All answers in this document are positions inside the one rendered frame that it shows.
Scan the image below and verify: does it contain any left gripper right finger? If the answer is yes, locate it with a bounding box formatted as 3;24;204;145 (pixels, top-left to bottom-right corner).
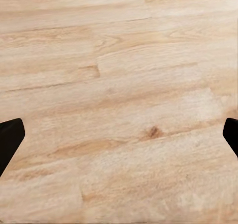
223;117;238;157

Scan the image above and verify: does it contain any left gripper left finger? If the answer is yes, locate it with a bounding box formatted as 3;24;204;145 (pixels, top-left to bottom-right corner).
0;118;25;176

